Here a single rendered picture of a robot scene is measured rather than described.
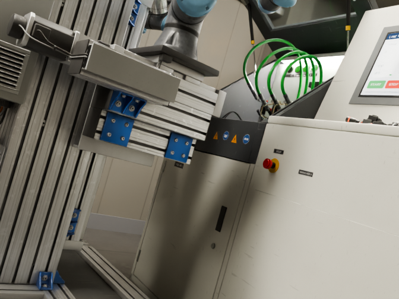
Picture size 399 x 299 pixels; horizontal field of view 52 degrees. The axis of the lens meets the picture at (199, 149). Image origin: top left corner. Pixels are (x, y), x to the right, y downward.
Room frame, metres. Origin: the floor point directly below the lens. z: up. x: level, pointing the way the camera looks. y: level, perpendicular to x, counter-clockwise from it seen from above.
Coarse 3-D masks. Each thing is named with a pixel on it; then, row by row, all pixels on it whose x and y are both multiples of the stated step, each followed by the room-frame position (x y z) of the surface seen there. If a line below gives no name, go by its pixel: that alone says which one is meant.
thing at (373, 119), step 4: (348, 116) 1.32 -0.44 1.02; (368, 116) 1.28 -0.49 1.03; (372, 116) 1.27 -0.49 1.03; (376, 116) 1.27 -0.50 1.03; (348, 120) 1.32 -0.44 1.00; (352, 120) 1.31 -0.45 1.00; (356, 120) 1.31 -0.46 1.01; (364, 120) 1.28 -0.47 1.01; (368, 120) 1.27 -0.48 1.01; (372, 120) 1.27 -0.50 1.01; (376, 120) 1.26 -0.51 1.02; (380, 120) 1.26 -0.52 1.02; (376, 124) 1.24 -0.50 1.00; (380, 124) 1.23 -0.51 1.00; (384, 124) 1.22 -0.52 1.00; (388, 124) 1.22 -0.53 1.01; (392, 124) 1.21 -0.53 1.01; (396, 124) 1.20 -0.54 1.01
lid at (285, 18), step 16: (256, 0) 2.17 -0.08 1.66; (304, 0) 1.94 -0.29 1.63; (320, 0) 1.88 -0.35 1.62; (336, 0) 1.82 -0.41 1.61; (352, 0) 1.74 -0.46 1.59; (368, 0) 1.69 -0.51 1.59; (256, 16) 2.24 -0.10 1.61; (272, 16) 2.19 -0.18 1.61; (288, 16) 2.10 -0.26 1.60; (304, 16) 2.03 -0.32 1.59; (320, 16) 1.95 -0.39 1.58; (336, 16) 1.89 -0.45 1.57; (352, 16) 1.81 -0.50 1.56; (272, 32) 2.26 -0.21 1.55; (288, 32) 2.17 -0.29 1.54; (304, 32) 2.09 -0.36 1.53; (320, 32) 2.01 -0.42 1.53; (336, 32) 1.94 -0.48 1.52; (352, 32) 1.87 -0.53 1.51; (272, 48) 2.37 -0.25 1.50; (304, 48) 2.18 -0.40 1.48; (320, 48) 2.10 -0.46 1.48; (336, 48) 2.02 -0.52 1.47
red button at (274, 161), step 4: (264, 160) 1.42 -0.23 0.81; (268, 160) 1.40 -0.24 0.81; (272, 160) 1.44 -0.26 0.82; (276, 160) 1.42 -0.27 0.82; (264, 164) 1.41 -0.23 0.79; (268, 164) 1.40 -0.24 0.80; (272, 164) 1.41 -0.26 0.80; (276, 164) 1.42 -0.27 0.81; (268, 168) 1.41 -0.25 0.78; (272, 168) 1.43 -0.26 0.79; (276, 168) 1.41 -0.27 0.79; (272, 172) 1.42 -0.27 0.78
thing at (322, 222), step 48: (336, 96) 1.60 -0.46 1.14; (288, 144) 1.40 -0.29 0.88; (336, 144) 1.23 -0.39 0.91; (384, 144) 1.10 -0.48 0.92; (288, 192) 1.35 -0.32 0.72; (336, 192) 1.19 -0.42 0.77; (384, 192) 1.07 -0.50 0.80; (240, 240) 1.48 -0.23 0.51; (288, 240) 1.30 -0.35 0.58; (336, 240) 1.15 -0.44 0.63; (384, 240) 1.04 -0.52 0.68; (240, 288) 1.42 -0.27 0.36; (288, 288) 1.25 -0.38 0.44; (336, 288) 1.12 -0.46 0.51; (384, 288) 1.01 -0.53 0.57
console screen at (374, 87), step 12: (384, 36) 1.55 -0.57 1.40; (396, 36) 1.51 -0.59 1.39; (384, 48) 1.52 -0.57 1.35; (396, 48) 1.48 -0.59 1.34; (372, 60) 1.54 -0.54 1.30; (384, 60) 1.50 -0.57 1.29; (396, 60) 1.46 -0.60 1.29; (372, 72) 1.51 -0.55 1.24; (384, 72) 1.47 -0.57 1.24; (396, 72) 1.43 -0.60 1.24; (360, 84) 1.53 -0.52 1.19; (372, 84) 1.49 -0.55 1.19; (384, 84) 1.45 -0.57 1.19; (396, 84) 1.41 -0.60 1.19; (360, 96) 1.50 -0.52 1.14; (372, 96) 1.46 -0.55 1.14; (384, 96) 1.42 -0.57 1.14; (396, 96) 1.39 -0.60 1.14
